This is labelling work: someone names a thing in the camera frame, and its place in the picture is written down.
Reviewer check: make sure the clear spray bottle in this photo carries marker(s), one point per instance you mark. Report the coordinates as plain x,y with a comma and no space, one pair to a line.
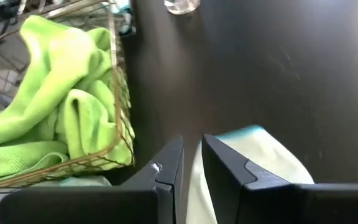
182,6

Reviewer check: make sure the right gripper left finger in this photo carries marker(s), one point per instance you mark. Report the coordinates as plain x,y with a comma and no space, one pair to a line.
89,205

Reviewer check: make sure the black table mat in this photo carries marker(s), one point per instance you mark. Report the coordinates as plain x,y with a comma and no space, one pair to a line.
259,77

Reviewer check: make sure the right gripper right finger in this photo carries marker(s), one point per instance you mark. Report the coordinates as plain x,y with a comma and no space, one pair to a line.
306,205

